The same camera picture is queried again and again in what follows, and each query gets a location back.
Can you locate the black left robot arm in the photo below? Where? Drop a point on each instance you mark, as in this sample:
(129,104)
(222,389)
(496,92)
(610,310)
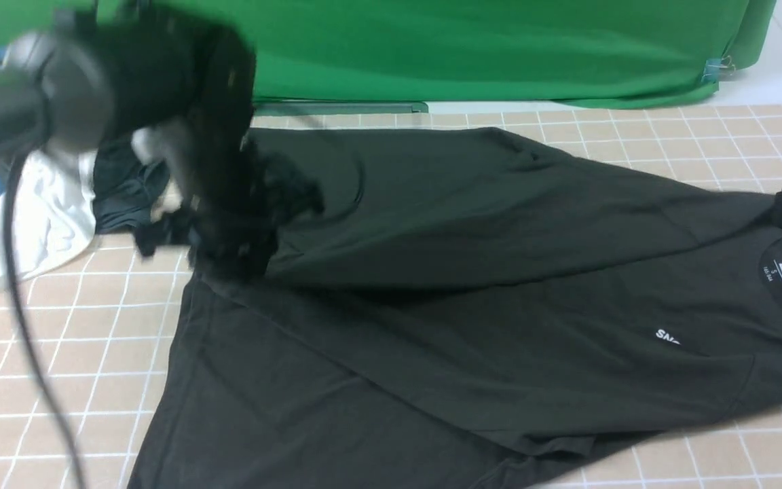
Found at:
(54,90)

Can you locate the dark gray long-sleeve shirt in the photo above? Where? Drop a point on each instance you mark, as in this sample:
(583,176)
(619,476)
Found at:
(495,313)

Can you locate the dark teal crumpled shirt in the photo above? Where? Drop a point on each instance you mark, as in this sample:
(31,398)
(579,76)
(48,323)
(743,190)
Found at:
(126,189)

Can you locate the green backdrop cloth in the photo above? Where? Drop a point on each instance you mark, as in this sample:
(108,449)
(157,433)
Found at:
(593,54)

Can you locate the metal binder clip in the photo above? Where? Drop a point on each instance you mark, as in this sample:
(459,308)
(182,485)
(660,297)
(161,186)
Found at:
(716,69)

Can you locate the white crumpled shirt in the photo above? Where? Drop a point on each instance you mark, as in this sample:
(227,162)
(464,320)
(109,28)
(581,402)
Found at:
(54,218)

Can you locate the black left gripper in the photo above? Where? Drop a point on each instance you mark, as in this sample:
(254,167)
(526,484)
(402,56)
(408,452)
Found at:
(188,82)

